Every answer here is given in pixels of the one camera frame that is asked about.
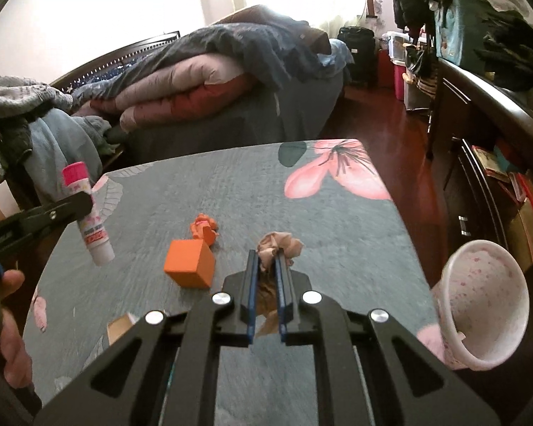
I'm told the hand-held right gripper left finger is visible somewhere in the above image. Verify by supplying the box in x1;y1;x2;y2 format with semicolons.
33;248;258;426

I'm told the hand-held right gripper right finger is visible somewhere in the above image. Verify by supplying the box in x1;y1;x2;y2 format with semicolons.
274;248;502;426

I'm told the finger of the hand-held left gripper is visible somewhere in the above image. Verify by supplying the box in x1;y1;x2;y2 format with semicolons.
0;191;93;259

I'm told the brown paper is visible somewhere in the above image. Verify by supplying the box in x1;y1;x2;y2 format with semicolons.
255;231;306;339

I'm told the pink cap glue stick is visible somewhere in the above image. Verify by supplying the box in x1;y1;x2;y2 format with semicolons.
63;162;115;267

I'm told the small orange box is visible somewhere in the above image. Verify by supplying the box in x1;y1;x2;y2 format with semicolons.
163;239;216;289

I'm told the small orange-red toy figure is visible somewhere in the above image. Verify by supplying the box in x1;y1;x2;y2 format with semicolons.
190;214;221;246

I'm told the brown cardboard piece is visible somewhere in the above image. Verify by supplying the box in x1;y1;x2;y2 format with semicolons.
107;312;138;346

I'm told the person's left hand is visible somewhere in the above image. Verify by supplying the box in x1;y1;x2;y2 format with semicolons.
0;270;28;388

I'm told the light blue fleece garment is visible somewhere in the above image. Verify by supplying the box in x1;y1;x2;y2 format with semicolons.
24;106;117;208

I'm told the grey floral tablecloth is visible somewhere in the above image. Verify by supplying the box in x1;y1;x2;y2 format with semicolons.
21;138;441;426

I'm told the grey knitted blanket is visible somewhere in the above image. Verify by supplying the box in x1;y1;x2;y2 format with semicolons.
0;75;75;184

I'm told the bed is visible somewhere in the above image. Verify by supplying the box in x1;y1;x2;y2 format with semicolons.
48;4;357;167

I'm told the pink folded quilt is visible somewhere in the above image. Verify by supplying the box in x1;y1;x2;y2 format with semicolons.
88;50;259;132

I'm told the dark wooden headboard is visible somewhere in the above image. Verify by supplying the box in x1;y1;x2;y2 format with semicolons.
49;31;181;95

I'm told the red storage box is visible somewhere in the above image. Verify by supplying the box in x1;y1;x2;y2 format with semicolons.
377;49;406;101

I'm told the dark blue duvet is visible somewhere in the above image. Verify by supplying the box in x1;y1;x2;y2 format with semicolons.
70;21;335;99

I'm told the black suitcase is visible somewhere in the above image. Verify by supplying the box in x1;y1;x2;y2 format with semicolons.
337;26;378;88

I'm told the row of books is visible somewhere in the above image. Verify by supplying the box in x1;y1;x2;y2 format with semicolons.
470;141;533;263

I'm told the dark handbag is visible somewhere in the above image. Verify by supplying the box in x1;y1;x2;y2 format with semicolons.
404;42;438;95

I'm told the dark wooden dresser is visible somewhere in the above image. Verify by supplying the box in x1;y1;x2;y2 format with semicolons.
425;59;533;278

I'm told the brown blanket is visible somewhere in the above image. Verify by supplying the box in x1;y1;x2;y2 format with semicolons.
208;4;332;55

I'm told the clear lidded storage box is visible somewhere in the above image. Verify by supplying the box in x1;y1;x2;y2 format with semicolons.
381;31;412;61

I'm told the teal storage box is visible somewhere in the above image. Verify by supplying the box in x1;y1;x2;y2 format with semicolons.
434;0;495;61

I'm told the stack of dark folded clothes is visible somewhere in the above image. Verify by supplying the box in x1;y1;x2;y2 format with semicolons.
474;8;533;99

